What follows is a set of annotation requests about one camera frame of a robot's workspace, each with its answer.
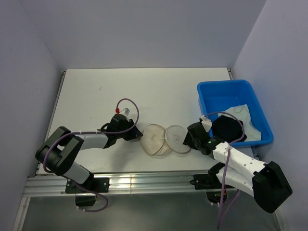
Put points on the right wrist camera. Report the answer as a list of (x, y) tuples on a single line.
[(206, 123)]

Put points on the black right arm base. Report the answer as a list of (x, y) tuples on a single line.
[(212, 186)]

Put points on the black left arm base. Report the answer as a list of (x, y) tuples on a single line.
[(94, 186)]

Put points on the white mesh laundry bag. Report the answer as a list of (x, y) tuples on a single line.
[(159, 141)]

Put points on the blue plastic bin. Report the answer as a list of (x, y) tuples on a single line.
[(217, 96)]

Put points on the black bra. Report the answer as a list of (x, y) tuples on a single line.
[(226, 128)]

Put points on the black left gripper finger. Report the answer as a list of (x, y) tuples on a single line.
[(134, 131), (130, 136)]

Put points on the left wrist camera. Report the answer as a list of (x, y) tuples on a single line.
[(125, 111)]

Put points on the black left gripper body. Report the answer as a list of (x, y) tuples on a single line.
[(125, 126)]

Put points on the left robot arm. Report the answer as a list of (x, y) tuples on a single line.
[(59, 151)]

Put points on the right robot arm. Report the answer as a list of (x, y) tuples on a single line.
[(265, 182)]

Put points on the aluminium table edge rail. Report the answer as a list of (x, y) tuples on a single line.
[(126, 183)]

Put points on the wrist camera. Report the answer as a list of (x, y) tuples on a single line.
[(125, 111), (206, 123)]

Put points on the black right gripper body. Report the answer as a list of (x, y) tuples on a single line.
[(196, 144)]

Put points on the pale green bra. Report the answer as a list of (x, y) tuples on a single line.
[(242, 113)]

